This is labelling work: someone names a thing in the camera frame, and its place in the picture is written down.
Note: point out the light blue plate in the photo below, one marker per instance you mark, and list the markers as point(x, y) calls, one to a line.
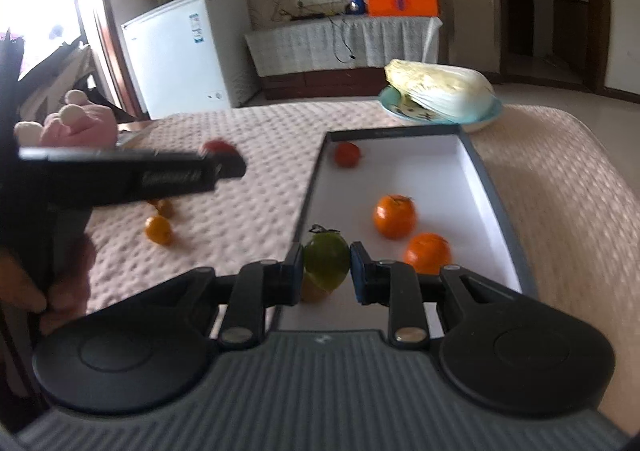
point(480, 123)

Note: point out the wooden window frame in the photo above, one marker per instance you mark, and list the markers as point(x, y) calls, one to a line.
point(107, 31)

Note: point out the pale checkered tablecloth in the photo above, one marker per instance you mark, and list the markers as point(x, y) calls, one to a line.
point(300, 48)

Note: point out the green fruit with stem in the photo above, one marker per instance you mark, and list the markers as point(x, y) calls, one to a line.
point(326, 261)

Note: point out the napa cabbage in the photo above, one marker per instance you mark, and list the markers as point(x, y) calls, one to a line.
point(440, 86)

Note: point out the wooden television cabinet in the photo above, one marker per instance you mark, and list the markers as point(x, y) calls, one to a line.
point(320, 83)

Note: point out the tangerine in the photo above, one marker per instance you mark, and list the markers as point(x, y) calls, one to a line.
point(427, 252)
point(395, 216)

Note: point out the brown kiwi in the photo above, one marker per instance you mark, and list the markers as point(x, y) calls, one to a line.
point(166, 208)

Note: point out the grey striped cloth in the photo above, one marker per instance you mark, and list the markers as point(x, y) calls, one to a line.
point(55, 81)

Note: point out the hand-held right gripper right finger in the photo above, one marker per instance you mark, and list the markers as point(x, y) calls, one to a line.
point(357, 271)

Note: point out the person's left hand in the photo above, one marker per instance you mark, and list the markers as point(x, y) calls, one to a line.
point(70, 281)

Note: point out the small red apple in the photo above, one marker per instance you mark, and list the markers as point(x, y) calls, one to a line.
point(347, 154)
point(218, 147)

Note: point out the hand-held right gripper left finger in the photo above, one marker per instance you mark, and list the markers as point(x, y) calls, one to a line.
point(295, 271)

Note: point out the white chest freezer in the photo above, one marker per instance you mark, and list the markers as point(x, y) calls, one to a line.
point(170, 61)

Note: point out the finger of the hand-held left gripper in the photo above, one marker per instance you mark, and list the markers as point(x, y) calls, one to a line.
point(231, 167)

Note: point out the pink plush toy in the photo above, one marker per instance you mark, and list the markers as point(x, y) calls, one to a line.
point(85, 128)

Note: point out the grey cardboard box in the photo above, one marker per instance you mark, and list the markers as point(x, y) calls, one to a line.
point(425, 171)

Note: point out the dark power strip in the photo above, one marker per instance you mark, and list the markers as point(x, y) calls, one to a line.
point(315, 16)

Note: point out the dark wooden door frame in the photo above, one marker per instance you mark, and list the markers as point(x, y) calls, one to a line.
point(597, 6)

